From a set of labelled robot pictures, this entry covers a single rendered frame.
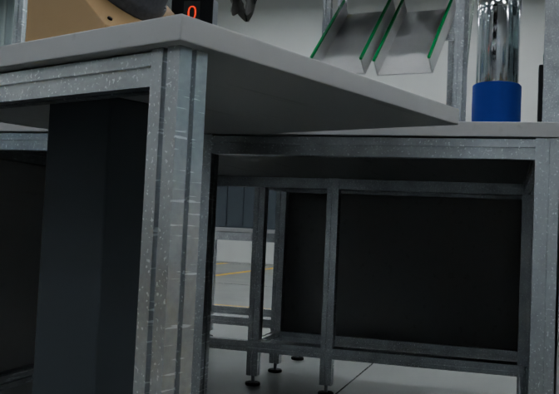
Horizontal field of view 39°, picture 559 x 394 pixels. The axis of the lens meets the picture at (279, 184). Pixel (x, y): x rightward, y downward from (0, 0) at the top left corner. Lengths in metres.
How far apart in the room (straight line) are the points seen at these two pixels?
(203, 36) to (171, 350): 0.35
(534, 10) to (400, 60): 10.95
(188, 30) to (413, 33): 1.13
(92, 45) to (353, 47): 1.03
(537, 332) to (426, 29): 0.77
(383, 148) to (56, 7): 0.70
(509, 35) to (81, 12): 1.67
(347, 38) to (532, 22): 10.82
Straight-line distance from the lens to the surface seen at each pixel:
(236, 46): 0.92
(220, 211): 3.94
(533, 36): 12.66
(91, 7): 1.28
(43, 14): 1.36
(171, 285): 0.87
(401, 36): 1.94
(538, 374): 1.61
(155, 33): 0.88
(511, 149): 1.61
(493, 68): 2.63
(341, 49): 1.91
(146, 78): 0.91
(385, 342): 3.36
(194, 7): 2.18
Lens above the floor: 0.64
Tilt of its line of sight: 3 degrees up
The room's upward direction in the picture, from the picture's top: 3 degrees clockwise
